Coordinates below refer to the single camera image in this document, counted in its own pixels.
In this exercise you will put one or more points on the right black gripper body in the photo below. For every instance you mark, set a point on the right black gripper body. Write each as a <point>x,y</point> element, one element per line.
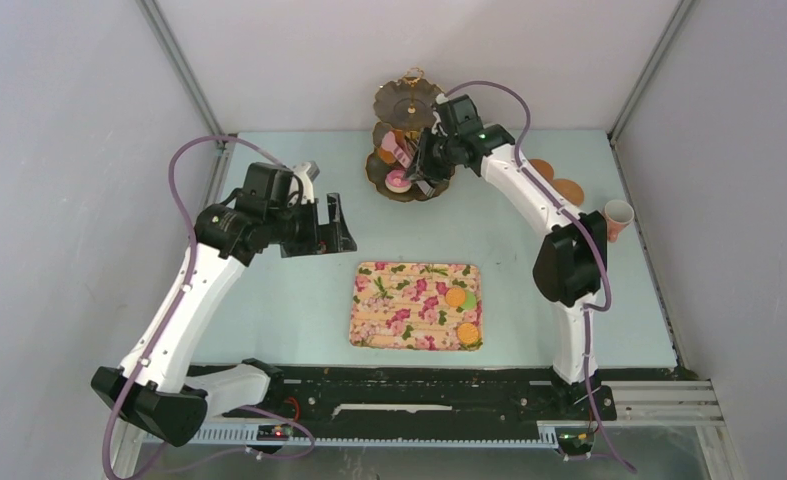
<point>436,156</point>

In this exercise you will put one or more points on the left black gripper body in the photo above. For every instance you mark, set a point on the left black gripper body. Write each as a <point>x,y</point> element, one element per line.
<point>301,234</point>

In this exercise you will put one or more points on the pink frosted donut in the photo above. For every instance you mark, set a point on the pink frosted donut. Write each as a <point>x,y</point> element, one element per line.
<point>397,182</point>

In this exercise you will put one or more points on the brown croissant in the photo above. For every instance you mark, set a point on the brown croissant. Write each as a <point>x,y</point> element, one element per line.
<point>386,156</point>

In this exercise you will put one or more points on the pink handled tongs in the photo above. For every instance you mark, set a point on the pink handled tongs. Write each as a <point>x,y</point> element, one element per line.
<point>390,143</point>

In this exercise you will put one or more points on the orange round biscuit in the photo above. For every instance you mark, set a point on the orange round biscuit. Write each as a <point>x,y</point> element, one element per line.
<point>468,334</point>
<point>455,297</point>

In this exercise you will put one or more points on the green macaron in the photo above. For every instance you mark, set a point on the green macaron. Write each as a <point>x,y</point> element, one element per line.
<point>470,301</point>

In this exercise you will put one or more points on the orange round biscuit bottom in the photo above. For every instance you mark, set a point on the orange round biscuit bottom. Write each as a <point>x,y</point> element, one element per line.
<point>468,334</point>

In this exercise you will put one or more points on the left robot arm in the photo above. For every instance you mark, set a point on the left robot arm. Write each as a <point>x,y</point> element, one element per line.
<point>274,206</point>

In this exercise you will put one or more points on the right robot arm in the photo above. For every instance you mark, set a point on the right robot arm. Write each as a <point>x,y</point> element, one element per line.
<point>570,270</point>

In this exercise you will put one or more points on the three-tier dark cake stand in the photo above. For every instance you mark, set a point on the three-tier dark cake stand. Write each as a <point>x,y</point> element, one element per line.
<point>402,105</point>

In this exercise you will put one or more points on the floral serving tray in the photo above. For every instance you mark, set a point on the floral serving tray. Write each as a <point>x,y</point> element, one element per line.
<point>401,306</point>

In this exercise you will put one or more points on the brown round coaster left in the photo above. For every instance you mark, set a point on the brown round coaster left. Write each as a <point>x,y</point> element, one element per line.
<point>544,168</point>

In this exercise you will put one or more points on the brown round coaster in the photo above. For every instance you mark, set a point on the brown round coaster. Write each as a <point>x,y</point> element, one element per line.
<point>544,168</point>
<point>570,190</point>

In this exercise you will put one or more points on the brown round coaster right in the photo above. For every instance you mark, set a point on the brown round coaster right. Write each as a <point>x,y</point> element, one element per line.
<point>570,190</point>

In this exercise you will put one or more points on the pink mug at right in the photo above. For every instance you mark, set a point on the pink mug at right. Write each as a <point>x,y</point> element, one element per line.
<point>618,214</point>

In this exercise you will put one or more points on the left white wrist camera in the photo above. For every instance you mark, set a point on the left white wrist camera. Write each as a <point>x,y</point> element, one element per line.
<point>302,188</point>

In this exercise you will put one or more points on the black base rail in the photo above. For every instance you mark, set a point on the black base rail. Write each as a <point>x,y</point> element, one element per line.
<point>432,404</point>

